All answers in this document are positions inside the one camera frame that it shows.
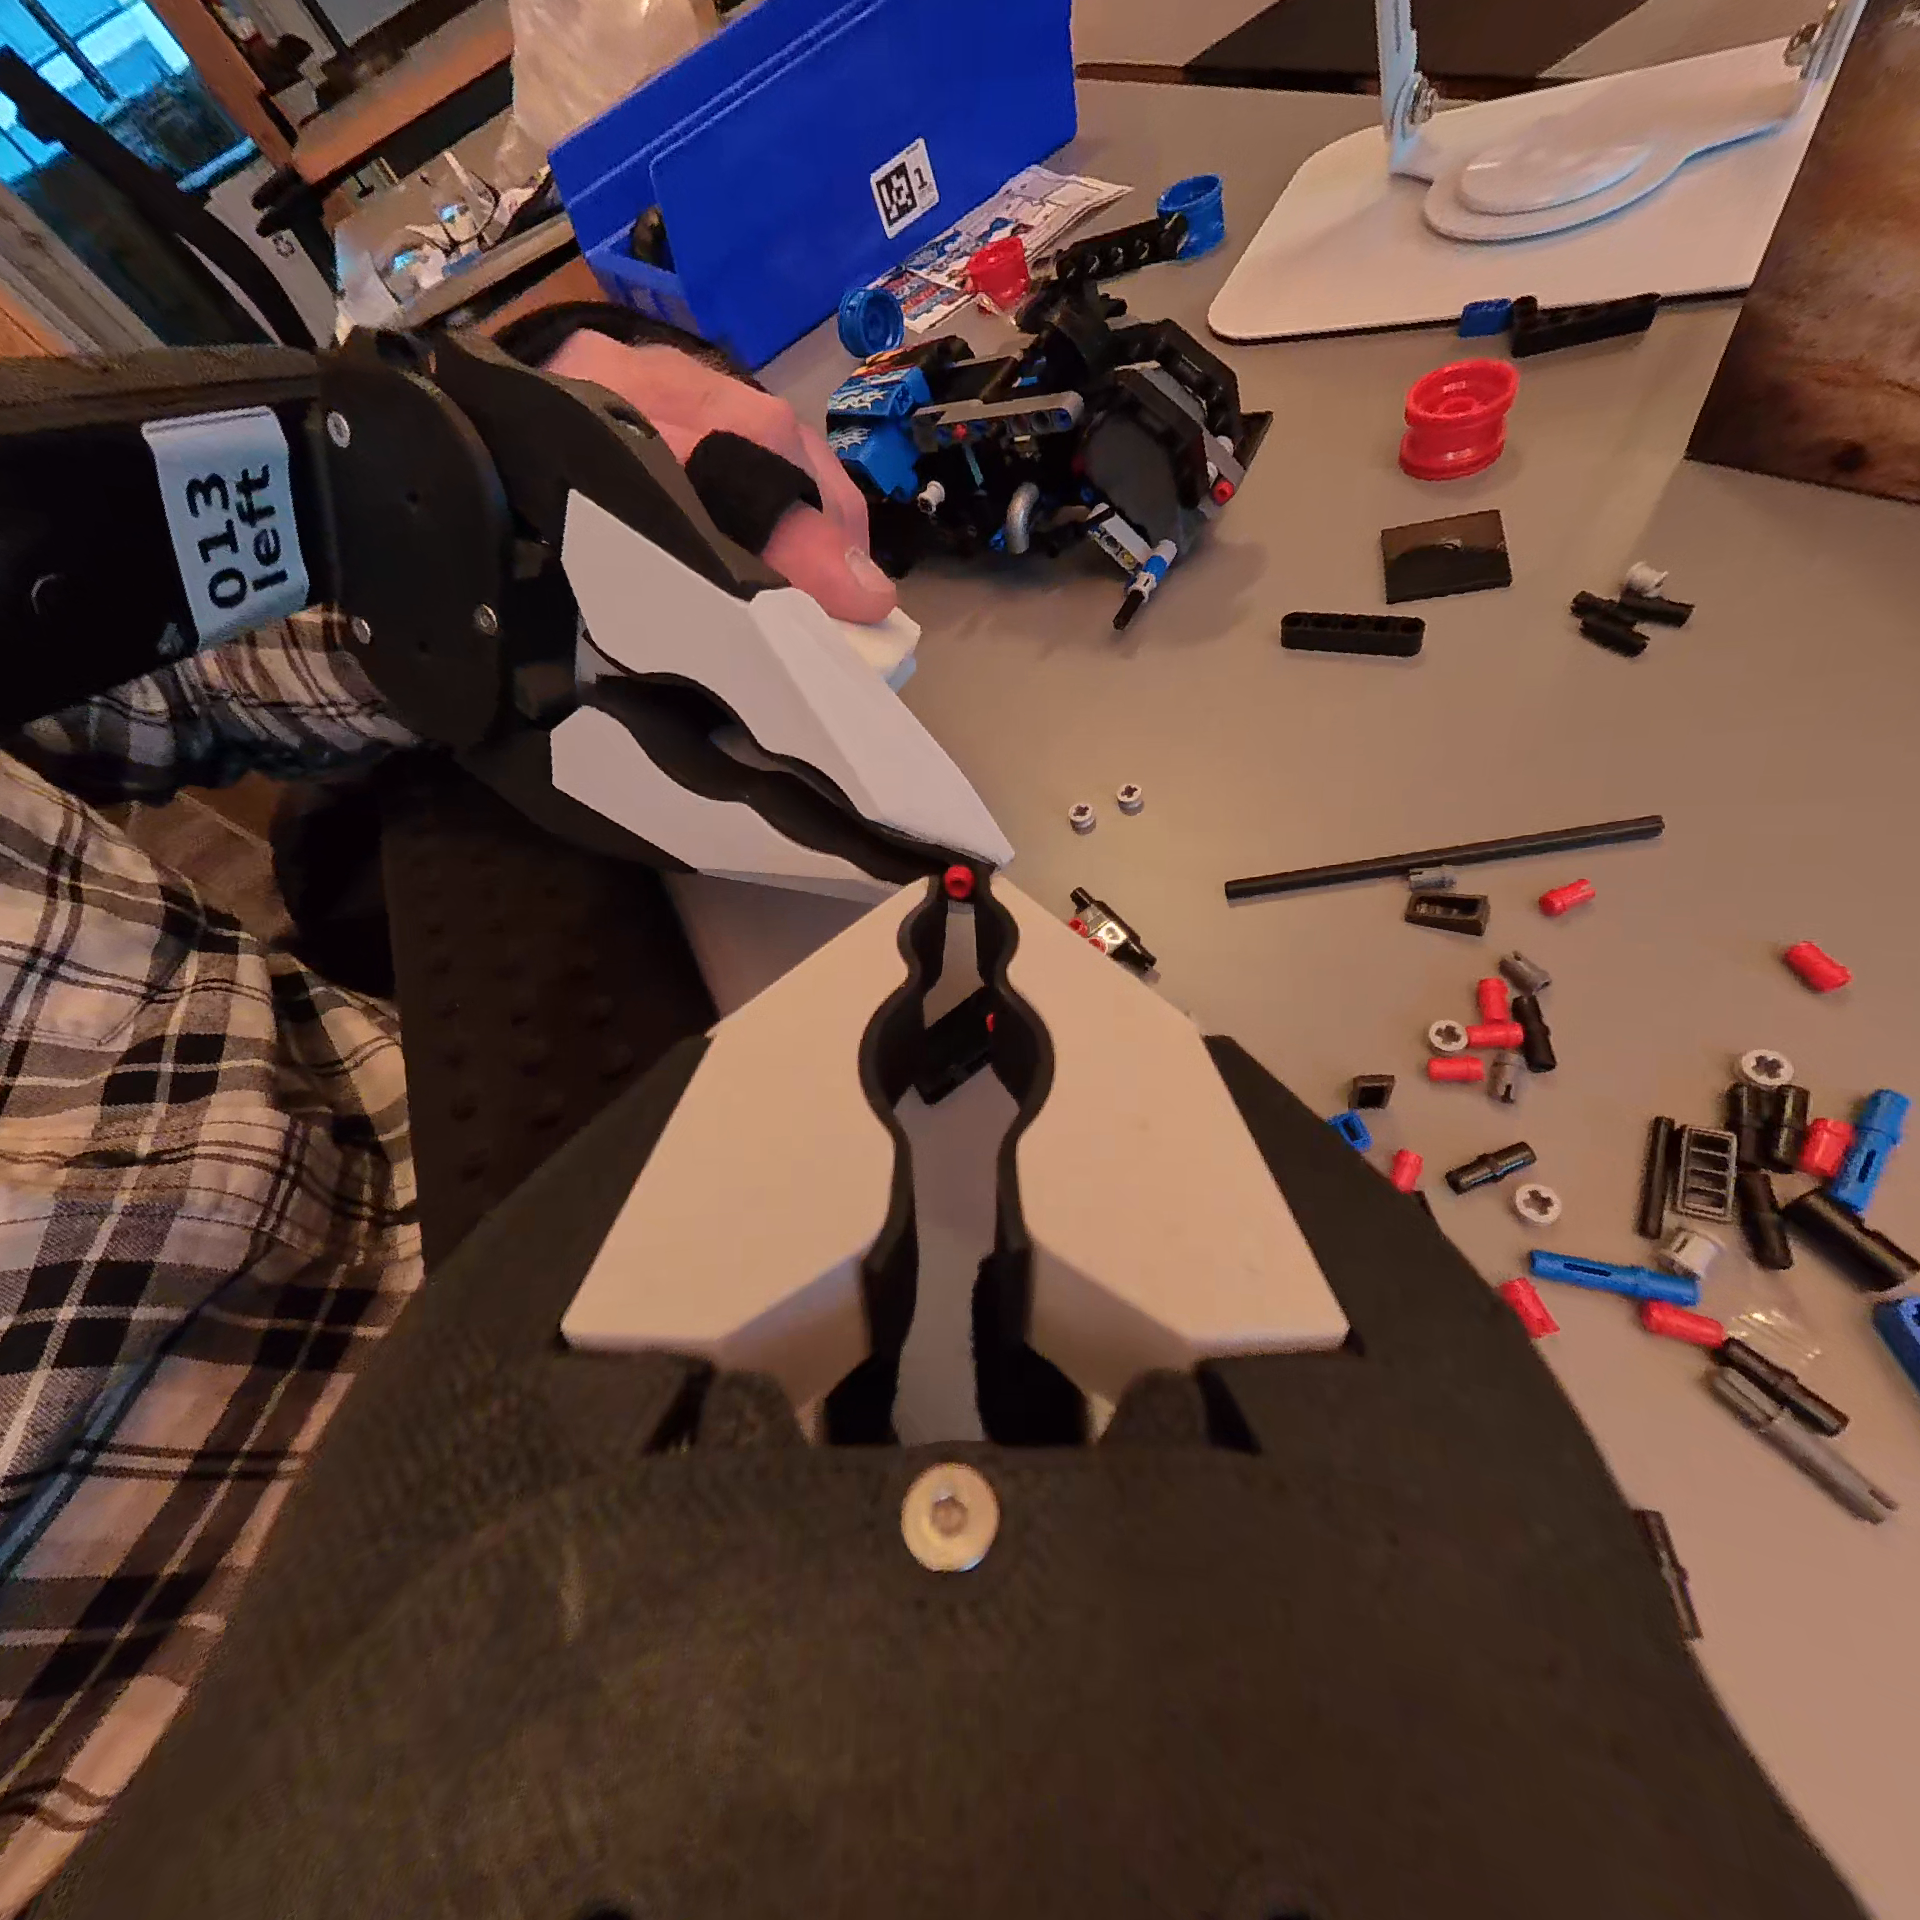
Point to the wooden work table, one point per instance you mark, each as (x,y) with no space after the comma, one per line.
(418,90)

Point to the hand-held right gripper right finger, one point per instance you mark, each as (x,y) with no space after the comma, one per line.
(1171,1199)

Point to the toy set box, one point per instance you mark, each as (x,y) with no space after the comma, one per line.
(1831,301)

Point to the white book stand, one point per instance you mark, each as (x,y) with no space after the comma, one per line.
(1321,256)

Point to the blue wheel hub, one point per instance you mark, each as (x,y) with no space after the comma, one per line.
(868,322)

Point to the light grey desk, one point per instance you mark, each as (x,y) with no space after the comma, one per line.
(1349,720)

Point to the black grille slope brick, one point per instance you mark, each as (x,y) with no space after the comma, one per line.
(1448,912)

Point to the person's left hand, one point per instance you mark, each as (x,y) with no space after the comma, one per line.
(749,412)

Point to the black square tile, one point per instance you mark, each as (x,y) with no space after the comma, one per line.
(1446,557)

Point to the black blue toy car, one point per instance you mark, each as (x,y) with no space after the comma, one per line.
(1142,435)

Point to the small red wheel hub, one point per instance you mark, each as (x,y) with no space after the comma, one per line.
(998,270)

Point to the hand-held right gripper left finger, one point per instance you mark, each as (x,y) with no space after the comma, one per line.
(749,1199)

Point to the glass pane window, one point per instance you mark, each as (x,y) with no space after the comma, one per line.
(89,78)

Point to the person's left forearm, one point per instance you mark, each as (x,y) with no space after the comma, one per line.
(225,708)

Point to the clear plastic bag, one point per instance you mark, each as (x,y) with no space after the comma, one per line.
(600,78)

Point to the white oval stand base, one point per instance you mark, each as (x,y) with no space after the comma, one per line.
(1547,173)

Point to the blue storage bin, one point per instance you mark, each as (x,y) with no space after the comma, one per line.
(782,152)

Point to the pile of small toy bricks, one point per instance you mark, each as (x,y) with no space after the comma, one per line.
(1498,1035)

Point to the dark dimpled panel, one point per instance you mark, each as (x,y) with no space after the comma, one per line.
(540,974)

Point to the black short beam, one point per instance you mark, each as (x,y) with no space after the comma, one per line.
(1354,636)

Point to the black beam assembly red pins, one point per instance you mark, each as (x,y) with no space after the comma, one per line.
(1114,932)

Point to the long black axle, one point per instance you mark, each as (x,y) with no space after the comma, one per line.
(1440,856)

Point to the black desk mat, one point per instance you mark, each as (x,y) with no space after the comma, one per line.
(1501,36)

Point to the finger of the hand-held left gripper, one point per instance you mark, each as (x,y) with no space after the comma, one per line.
(660,787)
(720,632)

